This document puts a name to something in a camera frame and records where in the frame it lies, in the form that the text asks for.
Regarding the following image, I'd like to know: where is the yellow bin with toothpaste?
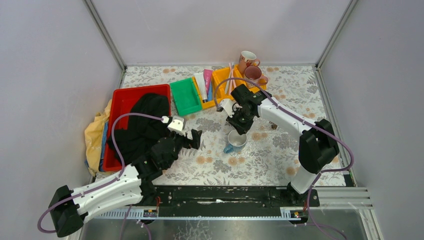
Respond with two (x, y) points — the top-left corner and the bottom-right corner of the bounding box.
(192, 76), (225, 109)

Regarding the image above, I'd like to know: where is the black cloth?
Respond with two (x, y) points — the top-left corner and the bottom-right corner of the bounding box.
(114, 93), (170, 165)

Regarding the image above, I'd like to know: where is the pink toothbrush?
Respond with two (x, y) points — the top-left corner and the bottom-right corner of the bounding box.
(228, 62), (238, 90)
(227, 62), (235, 90)

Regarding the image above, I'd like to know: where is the yellow bin with mugs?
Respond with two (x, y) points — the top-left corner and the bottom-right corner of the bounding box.
(234, 65), (267, 93)

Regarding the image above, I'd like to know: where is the blue toothpaste tube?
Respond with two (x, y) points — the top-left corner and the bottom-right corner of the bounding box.
(207, 82), (213, 102)

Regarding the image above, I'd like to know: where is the yellow bin with toothbrushes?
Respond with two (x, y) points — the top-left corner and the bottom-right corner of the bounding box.
(211, 67), (248, 104)

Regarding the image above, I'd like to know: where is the red plastic tray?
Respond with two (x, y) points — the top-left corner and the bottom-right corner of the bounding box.
(102, 84), (171, 172)

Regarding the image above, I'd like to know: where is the blue cloth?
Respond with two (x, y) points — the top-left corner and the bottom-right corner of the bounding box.
(98, 121), (109, 172)

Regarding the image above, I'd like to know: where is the pink toothpaste tube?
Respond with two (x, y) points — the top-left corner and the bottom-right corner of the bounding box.
(203, 69), (213, 98)

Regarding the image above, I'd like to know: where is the floral orange-handled mug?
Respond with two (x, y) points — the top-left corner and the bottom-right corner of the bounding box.
(238, 50), (261, 75)

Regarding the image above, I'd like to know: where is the green plastic bin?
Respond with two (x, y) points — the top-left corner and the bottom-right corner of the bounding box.
(169, 77), (203, 116)

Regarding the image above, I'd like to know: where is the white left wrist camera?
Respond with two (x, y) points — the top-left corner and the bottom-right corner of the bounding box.
(167, 116), (186, 136)

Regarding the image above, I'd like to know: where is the yellow cloth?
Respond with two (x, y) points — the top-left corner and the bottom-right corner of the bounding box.
(84, 100), (112, 177)

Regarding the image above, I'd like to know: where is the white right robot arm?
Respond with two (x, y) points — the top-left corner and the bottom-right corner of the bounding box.
(217, 84), (340, 206)

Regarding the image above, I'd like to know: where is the white toothpaste tube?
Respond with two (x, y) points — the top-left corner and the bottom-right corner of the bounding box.
(194, 72), (208, 103)

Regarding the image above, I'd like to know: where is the pink pumpkin-face mug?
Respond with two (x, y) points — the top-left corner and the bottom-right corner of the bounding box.
(243, 65), (269, 86)

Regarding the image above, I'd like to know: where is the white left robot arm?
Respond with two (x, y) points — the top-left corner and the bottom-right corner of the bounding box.
(48, 129), (203, 238)

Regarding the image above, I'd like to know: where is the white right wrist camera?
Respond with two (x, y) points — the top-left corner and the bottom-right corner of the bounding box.
(218, 98), (241, 118)

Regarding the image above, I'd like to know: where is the blue ceramic mug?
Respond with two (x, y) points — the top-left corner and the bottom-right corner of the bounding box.
(223, 129), (247, 154)

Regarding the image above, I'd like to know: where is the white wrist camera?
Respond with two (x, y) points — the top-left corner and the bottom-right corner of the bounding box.
(218, 98), (241, 118)
(167, 116), (186, 136)

